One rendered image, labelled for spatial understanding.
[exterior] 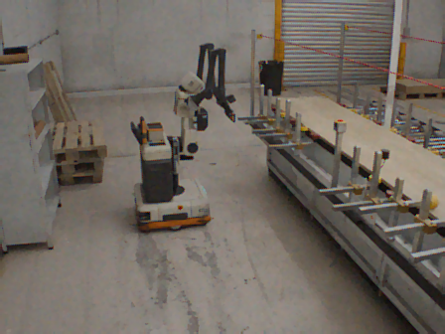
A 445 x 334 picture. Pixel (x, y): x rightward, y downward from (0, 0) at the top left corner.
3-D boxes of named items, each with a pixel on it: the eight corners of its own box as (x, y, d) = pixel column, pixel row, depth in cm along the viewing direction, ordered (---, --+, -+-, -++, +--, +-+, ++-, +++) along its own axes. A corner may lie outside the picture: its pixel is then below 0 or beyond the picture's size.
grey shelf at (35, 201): (3, 253, 368) (-32, 76, 312) (20, 209, 449) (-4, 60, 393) (53, 249, 377) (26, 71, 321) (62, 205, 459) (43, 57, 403)
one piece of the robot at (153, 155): (146, 216, 402) (139, 126, 372) (141, 192, 451) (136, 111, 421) (182, 212, 409) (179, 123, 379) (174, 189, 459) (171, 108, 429)
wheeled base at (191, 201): (139, 233, 401) (136, 208, 392) (134, 203, 459) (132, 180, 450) (212, 225, 416) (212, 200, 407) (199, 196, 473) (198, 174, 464)
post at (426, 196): (411, 269, 235) (427, 190, 218) (408, 265, 239) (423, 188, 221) (416, 268, 236) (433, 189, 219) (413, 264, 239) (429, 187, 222)
